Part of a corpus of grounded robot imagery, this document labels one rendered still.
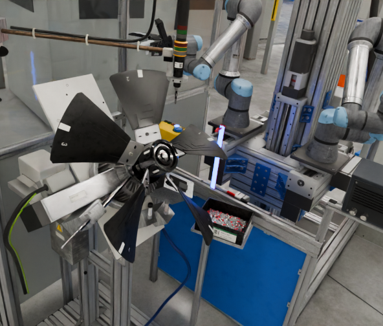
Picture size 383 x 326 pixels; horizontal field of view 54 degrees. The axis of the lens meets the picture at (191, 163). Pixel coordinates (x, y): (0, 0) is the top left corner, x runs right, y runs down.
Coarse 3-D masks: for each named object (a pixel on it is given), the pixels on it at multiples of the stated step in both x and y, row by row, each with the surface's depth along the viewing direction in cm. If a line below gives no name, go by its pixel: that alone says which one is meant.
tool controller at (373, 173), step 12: (360, 168) 131; (372, 168) 131; (360, 180) 129; (372, 180) 127; (348, 192) 135; (360, 192) 131; (372, 192) 128; (348, 204) 138; (360, 204) 134; (372, 204) 131; (360, 216) 135; (372, 216) 134
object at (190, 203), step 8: (176, 184) 138; (184, 200) 130; (192, 208) 133; (200, 208) 146; (200, 216) 136; (208, 216) 148; (200, 224) 131; (208, 224) 141; (208, 232) 136; (208, 240) 132
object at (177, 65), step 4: (176, 56) 121; (184, 56) 121; (176, 60) 121; (180, 60) 121; (176, 64) 122; (180, 64) 122; (176, 68) 122; (180, 68) 122; (176, 72) 123; (180, 72) 123; (176, 76) 124; (180, 76) 124; (176, 84) 125; (180, 84) 126
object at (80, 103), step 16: (80, 96) 112; (80, 112) 112; (96, 112) 115; (80, 128) 113; (96, 128) 116; (112, 128) 118; (80, 144) 115; (96, 144) 118; (112, 144) 121; (64, 160) 114; (80, 160) 118; (96, 160) 121; (112, 160) 124
